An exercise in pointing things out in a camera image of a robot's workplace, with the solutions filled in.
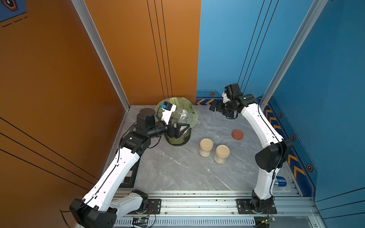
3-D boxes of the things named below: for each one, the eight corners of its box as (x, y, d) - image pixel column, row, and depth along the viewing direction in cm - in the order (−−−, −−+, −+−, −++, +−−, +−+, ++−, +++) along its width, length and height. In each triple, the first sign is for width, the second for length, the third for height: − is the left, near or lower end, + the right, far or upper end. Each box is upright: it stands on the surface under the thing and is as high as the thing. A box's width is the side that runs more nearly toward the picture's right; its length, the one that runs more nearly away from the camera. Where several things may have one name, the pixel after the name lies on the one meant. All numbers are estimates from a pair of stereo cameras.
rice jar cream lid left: (200, 155, 91) (201, 148, 84) (199, 145, 96) (200, 138, 89) (211, 155, 91) (213, 148, 84) (210, 145, 96) (212, 138, 89)
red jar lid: (232, 140, 102) (233, 138, 100) (230, 131, 107) (231, 129, 105) (243, 140, 102) (245, 138, 100) (241, 131, 107) (242, 129, 105)
